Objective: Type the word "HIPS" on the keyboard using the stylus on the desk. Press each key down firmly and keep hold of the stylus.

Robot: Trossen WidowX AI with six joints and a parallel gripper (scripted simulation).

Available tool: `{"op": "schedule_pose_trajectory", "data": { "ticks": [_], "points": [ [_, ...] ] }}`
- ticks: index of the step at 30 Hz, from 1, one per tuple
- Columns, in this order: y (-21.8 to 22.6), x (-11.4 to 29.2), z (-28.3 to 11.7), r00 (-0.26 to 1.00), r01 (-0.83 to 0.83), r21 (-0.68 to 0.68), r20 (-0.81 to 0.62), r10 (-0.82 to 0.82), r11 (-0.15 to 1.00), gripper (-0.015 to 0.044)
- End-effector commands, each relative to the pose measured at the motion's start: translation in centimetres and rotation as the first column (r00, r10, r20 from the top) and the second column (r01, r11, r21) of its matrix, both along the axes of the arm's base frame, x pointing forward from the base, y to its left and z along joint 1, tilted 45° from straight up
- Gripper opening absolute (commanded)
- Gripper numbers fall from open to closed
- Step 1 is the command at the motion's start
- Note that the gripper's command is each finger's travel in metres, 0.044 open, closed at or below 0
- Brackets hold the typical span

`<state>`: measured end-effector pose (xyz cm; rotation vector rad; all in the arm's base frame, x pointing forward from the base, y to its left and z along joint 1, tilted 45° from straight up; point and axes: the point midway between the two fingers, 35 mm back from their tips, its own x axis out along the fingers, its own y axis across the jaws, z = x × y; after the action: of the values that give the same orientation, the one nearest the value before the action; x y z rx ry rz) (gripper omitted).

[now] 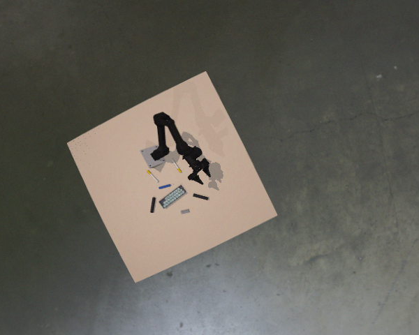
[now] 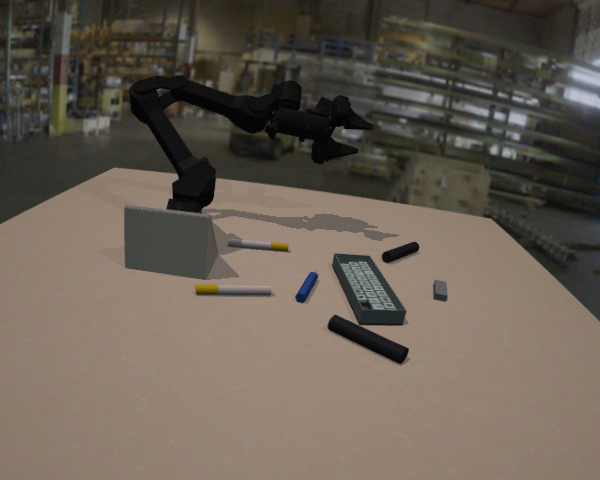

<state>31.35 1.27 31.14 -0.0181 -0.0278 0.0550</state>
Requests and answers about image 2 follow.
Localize blue stylus with grey tip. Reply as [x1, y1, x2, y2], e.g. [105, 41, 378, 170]
[295, 270, 318, 303]

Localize grey letter keyboard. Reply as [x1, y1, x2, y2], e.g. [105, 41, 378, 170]
[332, 253, 407, 326]

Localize white and yellow cylinder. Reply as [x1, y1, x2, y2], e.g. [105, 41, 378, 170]
[228, 239, 289, 252]
[195, 285, 271, 295]

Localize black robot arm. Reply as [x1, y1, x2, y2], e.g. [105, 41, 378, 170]
[129, 75, 302, 214]

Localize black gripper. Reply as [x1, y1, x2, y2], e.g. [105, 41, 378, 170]
[295, 95, 374, 164]

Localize black cylinder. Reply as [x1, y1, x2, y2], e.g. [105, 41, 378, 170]
[327, 315, 409, 364]
[382, 242, 419, 264]

